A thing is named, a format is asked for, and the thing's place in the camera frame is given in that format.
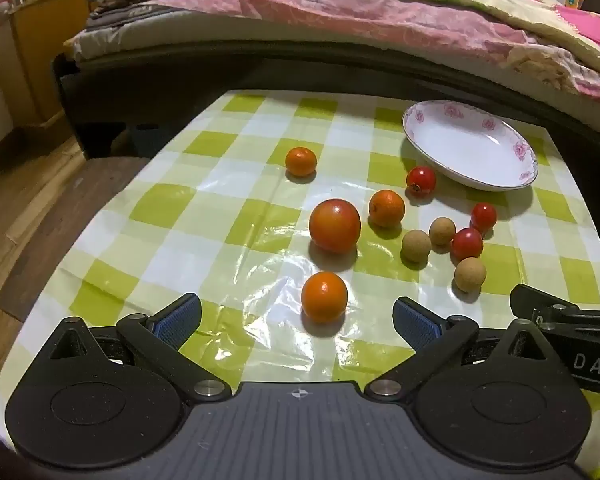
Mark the wooden cabinet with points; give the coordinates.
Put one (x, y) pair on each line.
(45, 50)

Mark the dark bed frame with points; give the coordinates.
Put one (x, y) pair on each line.
(180, 70)

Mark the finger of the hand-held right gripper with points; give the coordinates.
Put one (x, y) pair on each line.
(535, 300)

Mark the red cherry tomato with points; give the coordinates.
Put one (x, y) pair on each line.
(421, 181)
(467, 243)
(483, 216)

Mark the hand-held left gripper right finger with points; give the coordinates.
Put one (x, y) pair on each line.
(416, 322)

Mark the white floral plate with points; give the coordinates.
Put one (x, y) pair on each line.
(470, 145)

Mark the white mattress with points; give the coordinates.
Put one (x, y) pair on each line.
(130, 35)

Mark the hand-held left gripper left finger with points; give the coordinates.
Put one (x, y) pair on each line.
(179, 319)

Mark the green checkered tablecloth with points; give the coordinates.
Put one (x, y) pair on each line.
(220, 185)

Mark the pink floral blanket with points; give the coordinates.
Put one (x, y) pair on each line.
(330, 15)

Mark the large red tomato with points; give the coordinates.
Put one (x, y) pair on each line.
(335, 225)

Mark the brown longan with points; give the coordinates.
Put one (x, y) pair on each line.
(470, 274)
(416, 246)
(442, 230)

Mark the small orange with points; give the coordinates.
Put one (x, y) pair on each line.
(300, 161)

